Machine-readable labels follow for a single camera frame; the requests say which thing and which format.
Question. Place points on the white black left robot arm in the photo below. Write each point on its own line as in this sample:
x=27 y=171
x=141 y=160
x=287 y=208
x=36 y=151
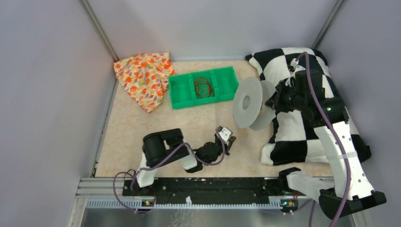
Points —
x=164 y=147

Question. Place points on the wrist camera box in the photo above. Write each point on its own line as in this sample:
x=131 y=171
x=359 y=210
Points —
x=225 y=134
x=294 y=67

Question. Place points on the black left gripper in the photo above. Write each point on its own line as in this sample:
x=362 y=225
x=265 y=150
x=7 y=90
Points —
x=231 y=140

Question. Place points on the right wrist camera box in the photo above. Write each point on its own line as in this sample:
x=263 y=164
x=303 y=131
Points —
x=294 y=67

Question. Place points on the green plastic divided bin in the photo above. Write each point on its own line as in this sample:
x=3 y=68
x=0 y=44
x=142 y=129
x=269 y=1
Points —
x=202 y=87

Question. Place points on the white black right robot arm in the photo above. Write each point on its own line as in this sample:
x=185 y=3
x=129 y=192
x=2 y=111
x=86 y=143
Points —
x=351 y=192

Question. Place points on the black white checkered pillow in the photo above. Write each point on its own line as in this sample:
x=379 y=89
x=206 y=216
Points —
x=293 y=139

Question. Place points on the aluminium front rail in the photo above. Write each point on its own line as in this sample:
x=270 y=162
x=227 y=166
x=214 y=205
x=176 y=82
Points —
x=99 y=202

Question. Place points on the white perforated cable spool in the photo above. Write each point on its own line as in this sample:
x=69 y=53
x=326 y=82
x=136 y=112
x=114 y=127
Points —
x=249 y=109

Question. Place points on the orange floral cloth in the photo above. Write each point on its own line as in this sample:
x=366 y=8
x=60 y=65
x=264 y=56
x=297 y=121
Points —
x=144 y=77

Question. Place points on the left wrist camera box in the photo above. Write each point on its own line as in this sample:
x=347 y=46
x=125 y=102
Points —
x=225 y=134

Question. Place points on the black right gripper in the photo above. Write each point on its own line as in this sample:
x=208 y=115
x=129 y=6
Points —
x=274 y=102

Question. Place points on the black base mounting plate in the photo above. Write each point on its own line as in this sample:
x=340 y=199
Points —
x=214 y=191

